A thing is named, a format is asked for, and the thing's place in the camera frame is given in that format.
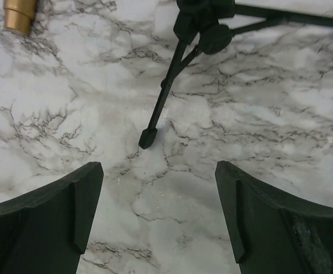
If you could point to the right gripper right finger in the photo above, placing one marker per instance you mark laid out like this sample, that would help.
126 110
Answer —
273 231

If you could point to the gold microphone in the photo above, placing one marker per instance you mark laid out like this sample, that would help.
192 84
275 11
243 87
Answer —
19 15

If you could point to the black tripod shock mount stand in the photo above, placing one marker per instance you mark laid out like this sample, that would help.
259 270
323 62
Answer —
199 31

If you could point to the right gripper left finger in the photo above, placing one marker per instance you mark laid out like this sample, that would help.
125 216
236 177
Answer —
47 230

